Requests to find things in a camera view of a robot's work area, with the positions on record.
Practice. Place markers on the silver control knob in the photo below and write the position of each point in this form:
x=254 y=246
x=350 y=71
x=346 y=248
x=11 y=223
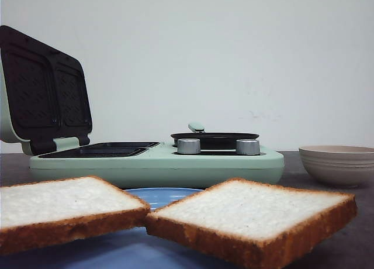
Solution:
x=247 y=147
x=188 y=146

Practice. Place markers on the black round frying pan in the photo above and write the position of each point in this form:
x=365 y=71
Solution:
x=212 y=140

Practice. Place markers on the white bread slice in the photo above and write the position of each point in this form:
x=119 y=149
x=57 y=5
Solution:
x=55 y=212
x=251 y=224

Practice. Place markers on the right silver control knob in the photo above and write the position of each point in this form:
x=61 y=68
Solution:
x=247 y=147

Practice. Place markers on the beige ribbed bowl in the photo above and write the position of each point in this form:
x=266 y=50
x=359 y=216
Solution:
x=344 y=166

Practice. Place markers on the mint green breakfast maker lid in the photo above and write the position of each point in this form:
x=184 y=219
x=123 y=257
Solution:
x=43 y=95

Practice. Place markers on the left silver control knob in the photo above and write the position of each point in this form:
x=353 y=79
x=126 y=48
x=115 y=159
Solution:
x=188 y=146

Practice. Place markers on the mint green breakfast maker base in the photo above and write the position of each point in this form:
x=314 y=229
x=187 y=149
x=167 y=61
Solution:
x=156 y=164

